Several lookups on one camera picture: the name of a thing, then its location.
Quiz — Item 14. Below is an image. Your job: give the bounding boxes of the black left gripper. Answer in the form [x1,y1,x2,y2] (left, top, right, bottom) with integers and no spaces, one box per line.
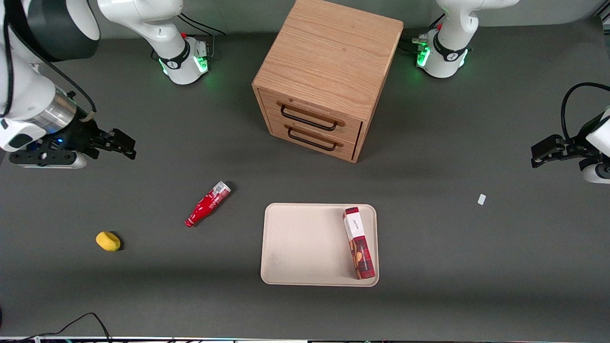
[531,116,604,169]

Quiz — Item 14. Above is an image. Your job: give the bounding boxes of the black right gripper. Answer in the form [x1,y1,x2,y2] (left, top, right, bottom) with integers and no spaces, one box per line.
[57,114,137,160]

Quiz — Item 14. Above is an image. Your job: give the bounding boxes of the red coke bottle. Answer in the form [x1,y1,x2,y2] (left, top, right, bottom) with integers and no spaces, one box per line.
[184,181,232,228]

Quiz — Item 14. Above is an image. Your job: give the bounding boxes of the beige rectangular tray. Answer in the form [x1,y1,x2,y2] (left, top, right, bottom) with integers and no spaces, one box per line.
[260,203,380,287]

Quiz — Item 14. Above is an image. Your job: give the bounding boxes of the yellow lemon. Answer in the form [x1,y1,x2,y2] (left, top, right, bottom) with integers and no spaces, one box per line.
[95,231,122,252]

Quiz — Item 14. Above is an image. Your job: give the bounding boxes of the red white cookie box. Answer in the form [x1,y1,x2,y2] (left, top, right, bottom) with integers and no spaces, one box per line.
[342,207,377,280]

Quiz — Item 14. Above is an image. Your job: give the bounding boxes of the wooden two-drawer cabinet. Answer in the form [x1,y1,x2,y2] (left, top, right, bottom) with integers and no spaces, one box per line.
[252,0,405,164]

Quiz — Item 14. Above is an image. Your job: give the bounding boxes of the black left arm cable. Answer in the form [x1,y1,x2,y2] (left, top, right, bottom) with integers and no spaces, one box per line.
[560,82,610,141]

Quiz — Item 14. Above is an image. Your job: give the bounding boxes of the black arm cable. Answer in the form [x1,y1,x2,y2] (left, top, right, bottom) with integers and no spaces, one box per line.
[560,82,610,141]
[2,0,97,118]

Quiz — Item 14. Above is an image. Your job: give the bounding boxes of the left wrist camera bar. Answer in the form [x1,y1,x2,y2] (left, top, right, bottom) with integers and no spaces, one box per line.
[579,159,610,185]

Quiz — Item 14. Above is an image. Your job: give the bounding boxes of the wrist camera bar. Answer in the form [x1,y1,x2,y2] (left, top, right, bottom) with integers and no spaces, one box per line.
[9,150,89,170]
[579,159,610,185]

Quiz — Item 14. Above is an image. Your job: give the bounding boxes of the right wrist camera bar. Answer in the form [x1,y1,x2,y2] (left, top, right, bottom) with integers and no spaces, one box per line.
[9,150,89,170]

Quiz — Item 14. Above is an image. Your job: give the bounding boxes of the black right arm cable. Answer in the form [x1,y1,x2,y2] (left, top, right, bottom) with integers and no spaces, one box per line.
[2,0,97,118]

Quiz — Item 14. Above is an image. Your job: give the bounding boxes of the black right base cables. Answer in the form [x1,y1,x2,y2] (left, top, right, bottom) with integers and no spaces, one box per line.
[178,12,227,59]

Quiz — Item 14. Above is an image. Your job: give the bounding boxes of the black base cables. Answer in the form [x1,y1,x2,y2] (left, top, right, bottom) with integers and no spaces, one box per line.
[399,13,446,54]
[178,12,227,59]

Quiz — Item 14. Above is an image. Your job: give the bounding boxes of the black left base cables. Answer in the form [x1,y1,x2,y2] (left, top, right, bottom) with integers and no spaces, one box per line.
[399,13,446,54]

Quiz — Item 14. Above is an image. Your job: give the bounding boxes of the black cable at table edge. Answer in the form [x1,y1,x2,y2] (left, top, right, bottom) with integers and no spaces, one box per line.
[0,313,113,343]

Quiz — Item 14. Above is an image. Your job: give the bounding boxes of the black metal drawer handle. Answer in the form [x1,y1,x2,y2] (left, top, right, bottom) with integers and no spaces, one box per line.
[287,127,337,152]
[280,104,337,132]

